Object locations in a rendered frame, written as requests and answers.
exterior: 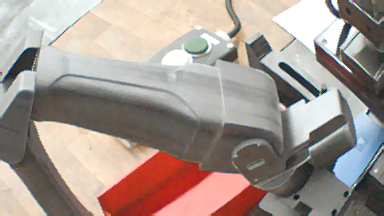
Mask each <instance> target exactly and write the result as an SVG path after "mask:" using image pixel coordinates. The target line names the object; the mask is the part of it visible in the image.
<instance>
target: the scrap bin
mask: <svg viewBox="0 0 384 216"><path fill-rule="evenodd" d="M248 182H249V181H247V180H246V179H245V178H244V177H243V175H238V174H233V173H232V174H228V173H222V172H219V173H216V172H211V171H206V170H200V169H199V163H196V162H190V161H185V160H180V159H178V158H175V157H174V156H172V155H170V154H169V153H166V152H163V151H160V150H157V149H156V150H155V151H154V152H152V153H151V154H150V155H148V156H147V157H146V158H145V159H143V160H141V162H139V163H138V164H137V165H135V166H134V167H133V168H131V169H130V170H129V171H127V172H126V173H125V174H123V175H122V177H119V179H117V180H116V181H114V183H111V185H109V186H107V188H105V189H104V190H102V191H101V192H100V193H98V194H97V195H95V196H96V198H97V200H98V202H99V204H100V207H101V209H102V212H103V214H104V216H245V214H246V213H248V212H250V211H251V210H252V209H253V208H254V207H255V206H257V205H258V204H259V203H261V201H262V200H263V199H264V197H265V195H266V194H267V192H266V191H265V190H262V189H259V188H258V187H257V188H256V186H255V185H254V186H253V187H252V185H251V184H249V183H248Z"/></svg>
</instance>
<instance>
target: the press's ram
mask: <svg viewBox="0 0 384 216"><path fill-rule="evenodd" d="M313 45H314V48H315V56H316V61H317V62H318V63H319V64H321V66H323V67H324V68H326V69H327V71H329V72H330V73H331V74H332V75H334V77H336V78H337V80H338V81H340V82H341V83H342V84H343V85H344V86H345V87H347V88H348V89H349V90H350V91H351V92H352V93H353V94H354V95H355V96H356V97H357V98H358V99H359V100H360V101H362V102H363V104H365V106H366V107H368V109H370V110H371V112H373V114H375V115H376V116H377V117H378V118H379V119H380V120H381V121H382V122H383V123H384V52H383V53H379V52H378V51H377V50H376V48H375V46H374V44H373V43H371V42H370V41H369V40H368V39H367V38H366V37H365V36H364V35H363V34H361V33H360V32H359V31H358V30H357V29H356V28H354V27H353V26H352V25H350V24H347V23H345V22H344V21H343V20H341V19H338V18H335V19H334V20H333V21H332V22H331V23H330V25H328V26H327V27H326V28H325V29H323V30H322V32H320V33H319V34H318V35H317V36H316V37H315V38H314V39H313Z"/></svg>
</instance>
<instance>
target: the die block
mask: <svg viewBox="0 0 384 216"><path fill-rule="evenodd" d="M366 182H367V183H369V187H368V192H367V197H366V201H365V207H366V208H367V209H368V210H370V211H371V212H372V213H374V214H375V215H376V216H384V189H382V187H381V186H380V185H378V184H377V183H376V182H375V181H373V180H372V179H371V178H369V177H367V180H366Z"/></svg>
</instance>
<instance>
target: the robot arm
mask: <svg viewBox="0 0 384 216"><path fill-rule="evenodd" d="M43 34H44V29H40V28H39V29H38V28H37V29H35V28H34V29H32V30H30V31H28V32H27V33H26V34H25V36H23V38H22V39H21V41H20V42H19V43H18V45H17V46H16V47H15V49H14V50H13V51H12V53H11V54H10V55H9V57H8V58H7V60H6V61H5V62H4V64H3V65H2V67H1V68H0V160H1V161H3V162H5V163H7V164H9V167H10V168H11V169H13V170H14V172H15V173H16V174H17V175H18V177H19V178H20V179H21V181H22V182H23V183H24V185H25V186H26V188H27V189H28V191H29V192H30V193H31V195H32V196H33V198H34V199H35V200H36V202H37V203H38V204H39V205H40V207H41V208H42V210H43V211H44V212H45V213H46V215H47V216H95V215H94V214H93V212H92V211H90V210H88V209H87V208H86V207H85V206H84V205H83V204H82V203H81V202H80V201H79V200H78V198H77V197H76V196H75V194H74V193H73V192H72V190H71V189H70V188H69V186H68V185H67V184H66V182H65V181H64V180H63V177H62V176H61V175H60V173H59V172H58V169H57V168H56V167H55V165H54V164H53V162H52V160H51V159H50V157H49V155H48V153H47V151H46V149H45V148H44V145H43V144H42V142H41V139H40V138H39V133H38V130H37V128H36V125H35V122H38V123H41V122H43V121H48V122H55V123H62V124H68V125H73V126H77V127H81V128H85V129H88V130H90V131H92V132H97V133H101V134H105V135H110V136H114V137H115V138H119V139H123V140H128V141H131V142H136V143H137V144H140V145H143V146H146V147H150V148H153V149H157V150H160V151H163V152H166V153H169V154H170V155H172V156H174V157H175V158H178V159H180V160H185V161H190V162H196V163H199V169H200V170H206V171H211V172H216V173H219V172H222V173H228V174H232V173H233V174H238V175H243V177H244V178H245V179H246V180H247V181H249V182H248V183H249V184H251V185H252V187H253V186H254V185H255V186H256V188H257V187H258V188H259V189H262V190H265V191H266V192H267V194H266V195H265V197H264V199H263V200H262V201H261V203H260V205H259V206H260V208H262V209H264V210H265V211H268V212H270V213H272V214H273V215H275V216H308V215H309V214H310V212H311V211H312V209H315V210H316V211H318V212H319V213H320V214H322V215H324V216H345V215H346V213H347V211H349V209H350V207H351V205H352V204H353V202H354V201H353V199H354V197H355V196H356V194H357V192H356V191H354V190H353V189H352V188H351V187H349V186H347V185H346V183H343V181H342V180H340V179H339V178H337V177H336V173H335V171H333V170H334V167H335V166H336V163H337V160H338V159H339V158H341V157H342V156H343V155H345V154H346V153H347V152H348V151H350V150H352V149H353V148H355V147H356V146H357V135H356V129H355V123H354V119H353V116H352V113H351V110H350V106H349V104H348V103H347V100H346V99H345V98H343V96H342V94H341V92H340V90H339V89H338V88H334V89H331V90H330V91H328V92H326V93H324V94H323V95H320V96H319V97H318V98H316V99H313V100H312V101H310V102H309V103H307V104H306V102H305V101H304V99H302V100H301V101H300V102H298V103H295V104H293V105H291V106H290V107H288V108H286V109H284V110H281V109H280V104H279V98H278V91H277V86H276V84H275V82H274V81H273V80H272V79H271V77H270V76H269V75H267V74H265V73H264V72H262V71H260V70H258V69H255V68H251V67H246V66H241V65H239V64H237V63H232V62H227V61H222V60H217V61H216V63H215V64H214V66H209V65H204V64H199V63H191V64H188V65H183V64H168V65H166V64H157V63H149V62H148V63H144V62H138V61H134V62H133V61H129V60H120V59H112V58H105V57H102V58H101V57H97V56H96V57H93V56H87V55H81V54H80V55H79V54H74V53H70V52H66V51H63V50H59V49H57V48H56V47H55V46H53V45H52V46H51V45H43V44H42V37H43ZM41 44H42V45H41ZM34 61H35V63H34ZM32 68H33V71H32ZM34 121H35V122H34Z"/></svg>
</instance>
